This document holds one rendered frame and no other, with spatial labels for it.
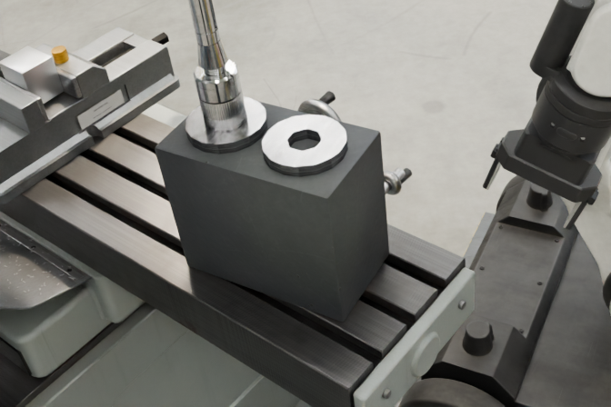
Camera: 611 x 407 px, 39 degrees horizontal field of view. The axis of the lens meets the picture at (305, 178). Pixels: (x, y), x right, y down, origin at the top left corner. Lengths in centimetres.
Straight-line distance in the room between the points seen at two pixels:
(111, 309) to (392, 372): 47
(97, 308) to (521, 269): 71
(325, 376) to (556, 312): 64
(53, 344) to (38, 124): 31
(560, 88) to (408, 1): 260
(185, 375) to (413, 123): 155
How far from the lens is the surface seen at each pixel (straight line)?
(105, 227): 117
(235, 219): 95
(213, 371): 156
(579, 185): 103
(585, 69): 90
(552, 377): 141
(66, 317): 125
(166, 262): 109
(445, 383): 135
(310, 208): 87
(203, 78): 90
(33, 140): 127
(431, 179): 261
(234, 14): 358
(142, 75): 136
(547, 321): 148
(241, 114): 93
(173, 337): 141
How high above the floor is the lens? 168
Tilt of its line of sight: 39 degrees down
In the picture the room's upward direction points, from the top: 8 degrees counter-clockwise
